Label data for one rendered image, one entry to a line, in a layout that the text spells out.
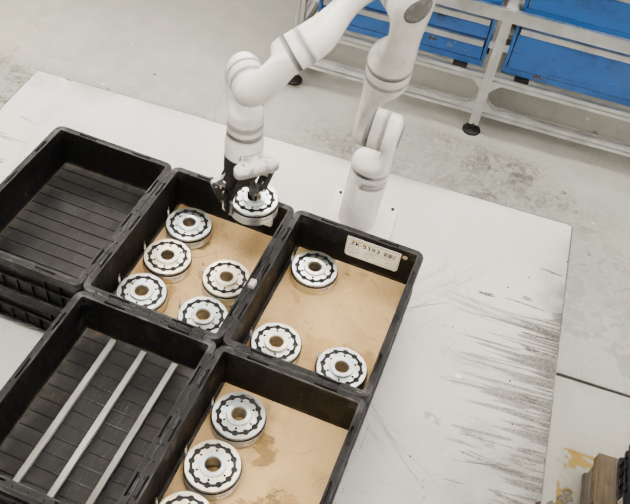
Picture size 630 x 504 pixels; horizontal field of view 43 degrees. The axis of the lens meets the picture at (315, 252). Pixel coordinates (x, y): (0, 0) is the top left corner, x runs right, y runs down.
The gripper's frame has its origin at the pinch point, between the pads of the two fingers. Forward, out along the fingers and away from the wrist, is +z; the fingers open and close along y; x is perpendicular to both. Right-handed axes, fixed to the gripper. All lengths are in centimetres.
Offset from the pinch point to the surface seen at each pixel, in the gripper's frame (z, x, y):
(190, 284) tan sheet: 17.4, 3.1, 12.1
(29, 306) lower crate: 23, -8, 44
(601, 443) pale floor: 100, 48, -109
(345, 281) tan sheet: 17.4, 14.8, -19.8
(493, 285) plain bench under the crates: 30, 21, -61
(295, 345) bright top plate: 14.7, 27.7, -0.8
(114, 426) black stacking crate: 18, 29, 37
